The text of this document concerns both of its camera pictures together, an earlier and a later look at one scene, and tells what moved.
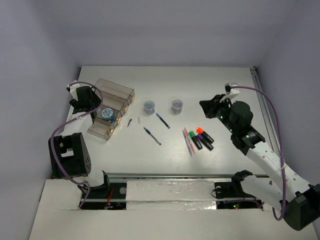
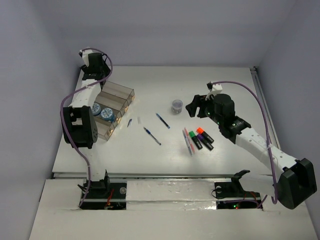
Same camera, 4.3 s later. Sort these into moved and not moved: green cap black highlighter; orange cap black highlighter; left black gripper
Moved: left black gripper
Not moved: orange cap black highlighter; green cap black highlighter
